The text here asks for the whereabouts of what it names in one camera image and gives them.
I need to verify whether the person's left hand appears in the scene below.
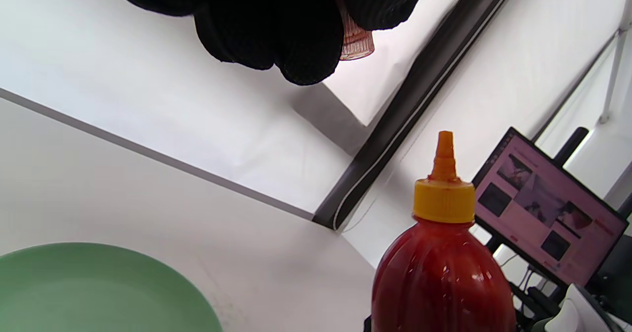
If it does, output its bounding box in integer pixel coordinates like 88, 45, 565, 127
106, 0, 437, 86

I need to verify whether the small translucent red cap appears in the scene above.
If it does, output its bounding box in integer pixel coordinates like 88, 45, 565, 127
338, 11, 376, 61

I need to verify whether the red ketchup bottle yellow cap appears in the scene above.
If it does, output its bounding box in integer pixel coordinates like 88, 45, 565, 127
370, 130, 518, 332

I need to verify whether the green plate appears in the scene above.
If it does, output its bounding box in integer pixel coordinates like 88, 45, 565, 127
0, 242, 224, 332

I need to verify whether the black white hand controller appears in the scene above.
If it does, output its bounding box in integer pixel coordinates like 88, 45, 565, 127
531, 283, 618, 332

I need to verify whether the white roller blind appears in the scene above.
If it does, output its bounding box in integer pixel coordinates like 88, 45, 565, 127
0, 0, 482, 219

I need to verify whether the black computer monitor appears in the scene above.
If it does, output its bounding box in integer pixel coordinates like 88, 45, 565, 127
472, 127, 630, 288

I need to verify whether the white metal pole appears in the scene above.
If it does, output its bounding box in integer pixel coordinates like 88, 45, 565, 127
598, 25, 632, 125

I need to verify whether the dark window frame post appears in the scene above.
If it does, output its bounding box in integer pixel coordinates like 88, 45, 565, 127
312, 0, 524, 231

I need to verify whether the grey blind bottom rail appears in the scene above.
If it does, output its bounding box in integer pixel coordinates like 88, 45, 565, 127
0, 88, 316, 221

